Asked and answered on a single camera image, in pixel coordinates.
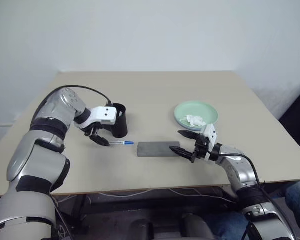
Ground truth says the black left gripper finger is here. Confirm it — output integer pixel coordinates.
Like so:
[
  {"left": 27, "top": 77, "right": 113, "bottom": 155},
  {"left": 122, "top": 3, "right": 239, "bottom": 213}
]
[
  {"left": 93, "top": 134, "right": 111, "bottom": 145},
  {"left": 89, "top": 136, "right": 110, "bottom": 147}
]

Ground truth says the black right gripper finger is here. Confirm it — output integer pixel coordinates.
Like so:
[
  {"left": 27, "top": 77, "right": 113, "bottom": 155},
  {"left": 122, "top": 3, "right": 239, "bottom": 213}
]
[
  {"left": 169, "top": 146, "right": 195, "bottom": 161},
  {"left": 177, "top": 129, "right": 200, "bottom": 140}
]

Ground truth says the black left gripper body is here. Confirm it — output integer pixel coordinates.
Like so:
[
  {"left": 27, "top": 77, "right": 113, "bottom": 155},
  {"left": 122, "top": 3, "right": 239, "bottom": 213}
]
[{"left": 81, "top": 121, "right": 103, "bottom": 138}]

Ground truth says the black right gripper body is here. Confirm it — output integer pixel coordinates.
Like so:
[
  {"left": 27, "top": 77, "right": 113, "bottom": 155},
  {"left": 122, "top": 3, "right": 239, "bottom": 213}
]
[{"left": 190, "top": 134, "right": 211, "bottom": 164}]

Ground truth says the white tissue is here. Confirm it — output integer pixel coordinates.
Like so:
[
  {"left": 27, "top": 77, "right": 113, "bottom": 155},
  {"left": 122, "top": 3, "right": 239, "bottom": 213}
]
[{"left": 180, "top": 114, "right": 207, "bottom": 127}]

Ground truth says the green plate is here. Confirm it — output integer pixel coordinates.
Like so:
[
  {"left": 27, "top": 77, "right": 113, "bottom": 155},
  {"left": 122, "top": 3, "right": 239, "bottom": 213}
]
[{"left": 174, "top": 100, "right": 219, "bottom": 131}]

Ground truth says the grey rectangular block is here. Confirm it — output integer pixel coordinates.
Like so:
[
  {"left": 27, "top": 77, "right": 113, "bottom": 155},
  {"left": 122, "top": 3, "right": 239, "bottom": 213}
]
[{"left": 136, "top": 141, "right": 182, "bottom": 158}]

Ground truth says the white marker with blue cap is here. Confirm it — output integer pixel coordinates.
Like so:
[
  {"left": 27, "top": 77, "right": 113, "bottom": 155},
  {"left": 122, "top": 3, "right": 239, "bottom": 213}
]
[{"left": 108, "top": 140, "right": 136, "bottom": 147}]

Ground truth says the black plastic cup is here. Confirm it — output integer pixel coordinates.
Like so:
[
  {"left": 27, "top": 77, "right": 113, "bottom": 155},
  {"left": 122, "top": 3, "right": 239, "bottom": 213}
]
[{"left": 110, "top": 102, "right": 129, "bottom": 139}]

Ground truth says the blue jeans leg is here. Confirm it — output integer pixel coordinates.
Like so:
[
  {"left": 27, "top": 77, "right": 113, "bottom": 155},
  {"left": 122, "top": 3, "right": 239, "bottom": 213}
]
[
  {"left": 204, "top": 212, "right": 249, "bottom": 240},
  {"left": 284, "top": 179, "right": 300, "bottom": 219}
]

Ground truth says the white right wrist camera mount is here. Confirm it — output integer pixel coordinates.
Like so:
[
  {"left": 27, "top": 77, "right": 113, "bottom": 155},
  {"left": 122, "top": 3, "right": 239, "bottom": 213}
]
[{"left": 201, "top": 123, "right": 219, "bottom": 161}]

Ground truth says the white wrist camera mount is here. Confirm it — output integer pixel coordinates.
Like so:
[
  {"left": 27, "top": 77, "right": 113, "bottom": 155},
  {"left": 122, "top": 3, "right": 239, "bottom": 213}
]
[
  {"left": 78, "top": 106, "right": 118, "bottom": 130},
  {"left": 201, "top": 123, "right": 219, "bottom": 161}
]

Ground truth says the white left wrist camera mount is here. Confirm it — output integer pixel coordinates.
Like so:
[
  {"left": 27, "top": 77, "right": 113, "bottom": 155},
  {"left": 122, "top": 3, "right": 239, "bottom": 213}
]
[{"left": 78, "top": 106, "right": 118, "bottom": 130}]

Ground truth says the long white wire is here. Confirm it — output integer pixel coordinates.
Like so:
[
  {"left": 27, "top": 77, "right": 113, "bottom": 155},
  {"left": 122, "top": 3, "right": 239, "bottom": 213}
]
[{"left": 168, "top": 188, "right": 239, "bottom": 204}]

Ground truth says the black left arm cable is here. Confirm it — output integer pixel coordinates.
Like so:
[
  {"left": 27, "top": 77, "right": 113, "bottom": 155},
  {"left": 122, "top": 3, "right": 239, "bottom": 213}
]
[{"left": 45, "top": 85, "right": 114, "bottom": 107}]

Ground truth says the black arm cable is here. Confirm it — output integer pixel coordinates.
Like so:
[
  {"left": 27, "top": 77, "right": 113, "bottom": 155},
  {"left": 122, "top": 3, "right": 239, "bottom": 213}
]
[
  {"left": 216, "top": 152, "right": 297, "bottom": 240},
  {"left": 45, "top": 85, "right": 114, "bottom": 107}
]

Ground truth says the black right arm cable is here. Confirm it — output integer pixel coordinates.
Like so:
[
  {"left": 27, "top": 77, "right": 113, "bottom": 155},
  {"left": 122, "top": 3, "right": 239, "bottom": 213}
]
[{"left": 216, "top": 152, "right": 297, "bottom": 240}]

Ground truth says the black table frame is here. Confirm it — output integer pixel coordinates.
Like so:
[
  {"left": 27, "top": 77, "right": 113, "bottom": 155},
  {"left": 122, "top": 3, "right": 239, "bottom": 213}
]
[{"left": 79, "top": 186, "right": 243, "bottom": 216}]

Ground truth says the short white wire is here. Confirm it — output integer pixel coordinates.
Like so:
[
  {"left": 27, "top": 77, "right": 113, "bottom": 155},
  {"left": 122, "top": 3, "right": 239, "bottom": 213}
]
[{"left": 99, "top": 188, "right": 154, "bottom": 199}]

